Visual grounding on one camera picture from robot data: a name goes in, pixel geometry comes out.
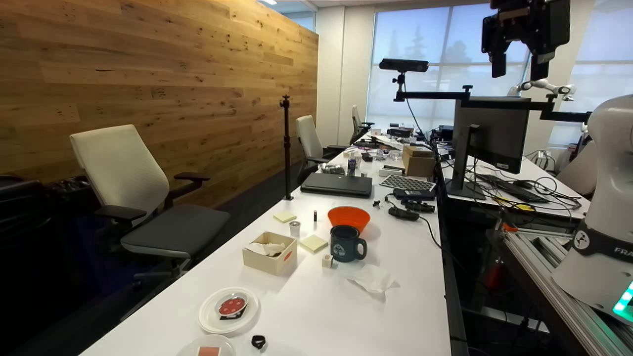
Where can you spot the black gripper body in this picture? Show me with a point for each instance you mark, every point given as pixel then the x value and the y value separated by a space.
pixel 538 24

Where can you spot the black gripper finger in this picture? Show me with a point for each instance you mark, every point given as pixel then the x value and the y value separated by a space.
pixel 497 63
pixel 538 67

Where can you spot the yellow post-it pad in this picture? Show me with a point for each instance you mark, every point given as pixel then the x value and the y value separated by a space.
pixel 313 243
pixel 283 216

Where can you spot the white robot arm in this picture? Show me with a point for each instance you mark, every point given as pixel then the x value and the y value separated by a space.
pixel 598 267

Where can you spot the black monitor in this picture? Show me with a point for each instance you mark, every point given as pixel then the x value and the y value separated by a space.
pixel 491 135

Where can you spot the cardboard box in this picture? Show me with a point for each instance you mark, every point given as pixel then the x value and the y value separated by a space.
pixel 418 160

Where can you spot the black keyboard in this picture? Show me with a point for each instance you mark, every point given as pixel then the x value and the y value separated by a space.
pixel 408 182

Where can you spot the black laptop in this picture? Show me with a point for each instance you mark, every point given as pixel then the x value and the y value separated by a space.
pixel 337 184

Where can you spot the far white office chair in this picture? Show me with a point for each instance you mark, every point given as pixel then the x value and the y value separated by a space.
pixel 315 152

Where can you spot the white office chair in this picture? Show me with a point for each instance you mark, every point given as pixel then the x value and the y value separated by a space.
pixel 315 152
pixel 135 194

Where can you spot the orange bowl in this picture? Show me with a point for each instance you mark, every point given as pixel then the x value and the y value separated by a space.
pixel 349 216

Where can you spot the dark blue mug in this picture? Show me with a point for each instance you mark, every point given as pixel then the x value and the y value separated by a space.
pixel 347 243

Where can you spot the crumpled white tissue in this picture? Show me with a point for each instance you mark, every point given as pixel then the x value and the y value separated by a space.
pixel 372 279

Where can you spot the small white cup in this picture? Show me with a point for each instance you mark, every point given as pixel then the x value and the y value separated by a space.
pixel 295 230

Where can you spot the wooden box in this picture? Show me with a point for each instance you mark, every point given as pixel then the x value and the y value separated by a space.
pixel 271 253

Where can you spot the white plate with red food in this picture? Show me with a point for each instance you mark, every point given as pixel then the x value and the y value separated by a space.
pixel 230 311

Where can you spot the near white office chair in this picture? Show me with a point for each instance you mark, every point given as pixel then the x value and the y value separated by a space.
pixel 135 194

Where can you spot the near white plate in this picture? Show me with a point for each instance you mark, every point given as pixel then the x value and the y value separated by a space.
pixel 208 346

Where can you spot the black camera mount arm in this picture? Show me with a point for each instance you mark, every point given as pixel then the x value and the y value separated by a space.
pixel 513 103

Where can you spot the black stereo camera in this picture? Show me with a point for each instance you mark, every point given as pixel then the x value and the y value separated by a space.
pixel 404 65

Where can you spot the black camera tripod pole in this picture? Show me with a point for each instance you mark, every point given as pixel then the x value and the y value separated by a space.
pixel 285 103

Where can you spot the small black ring object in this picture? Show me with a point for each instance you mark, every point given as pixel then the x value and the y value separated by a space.
pixel 258 340

